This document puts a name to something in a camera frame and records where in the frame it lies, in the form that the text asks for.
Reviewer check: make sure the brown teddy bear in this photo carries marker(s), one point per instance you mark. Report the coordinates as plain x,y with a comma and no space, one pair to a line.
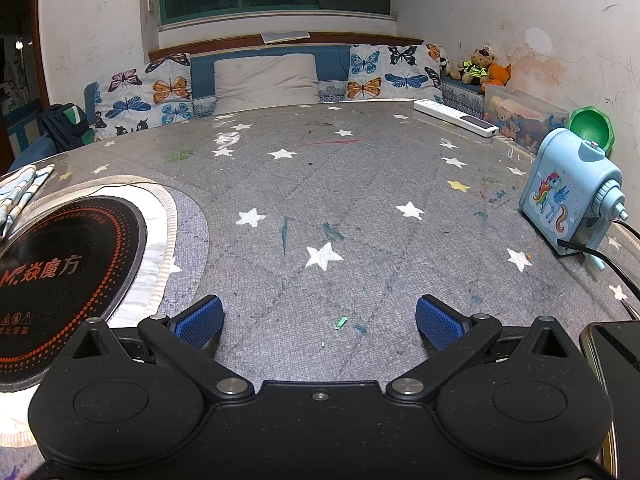
477,67

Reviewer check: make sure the green bowl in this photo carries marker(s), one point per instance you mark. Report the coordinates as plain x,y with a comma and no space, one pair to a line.
590,127

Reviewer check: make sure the grey star tablecloth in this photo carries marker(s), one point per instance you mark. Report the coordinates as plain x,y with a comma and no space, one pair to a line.
350,185

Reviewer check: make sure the black white plush toy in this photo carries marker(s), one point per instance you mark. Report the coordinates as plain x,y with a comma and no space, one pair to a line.
445,62

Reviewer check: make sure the blue unicorn pencil sharpener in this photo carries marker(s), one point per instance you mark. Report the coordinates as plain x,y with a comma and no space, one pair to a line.
555,195

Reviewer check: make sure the butterfly print cushion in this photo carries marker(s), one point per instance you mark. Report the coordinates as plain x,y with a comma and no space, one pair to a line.
395,72
140,100

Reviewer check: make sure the clear plastic storage box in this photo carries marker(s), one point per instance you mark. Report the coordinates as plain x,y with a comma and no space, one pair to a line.
525,115

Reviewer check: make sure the blue upholstered bench sofa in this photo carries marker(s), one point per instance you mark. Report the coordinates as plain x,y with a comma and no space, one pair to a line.
330,65

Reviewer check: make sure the orange plush toy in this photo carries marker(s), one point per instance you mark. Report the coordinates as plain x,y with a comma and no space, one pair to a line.
500,76

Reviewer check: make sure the book on window sill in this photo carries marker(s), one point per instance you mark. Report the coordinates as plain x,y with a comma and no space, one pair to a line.
285,37

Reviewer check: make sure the grey pillow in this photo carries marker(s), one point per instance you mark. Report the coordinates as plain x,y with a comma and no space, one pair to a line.
265,82

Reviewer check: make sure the blue striped knit garment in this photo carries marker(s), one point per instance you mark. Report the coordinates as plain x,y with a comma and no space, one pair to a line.
20,190

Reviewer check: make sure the smartphone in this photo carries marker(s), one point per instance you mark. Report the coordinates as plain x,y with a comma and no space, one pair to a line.
620,360

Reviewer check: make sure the dark backpack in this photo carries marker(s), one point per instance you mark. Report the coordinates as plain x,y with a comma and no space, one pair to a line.
62,127

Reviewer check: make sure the black round induction cooktop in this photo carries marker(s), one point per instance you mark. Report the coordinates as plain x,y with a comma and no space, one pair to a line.
65,260

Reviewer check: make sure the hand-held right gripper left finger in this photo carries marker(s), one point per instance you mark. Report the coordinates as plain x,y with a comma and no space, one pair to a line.
200,322

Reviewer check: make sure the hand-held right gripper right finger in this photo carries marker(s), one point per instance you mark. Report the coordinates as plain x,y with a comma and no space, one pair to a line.
440,322

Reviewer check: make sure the white power strip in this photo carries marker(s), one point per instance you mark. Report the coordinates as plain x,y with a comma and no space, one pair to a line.
450,112

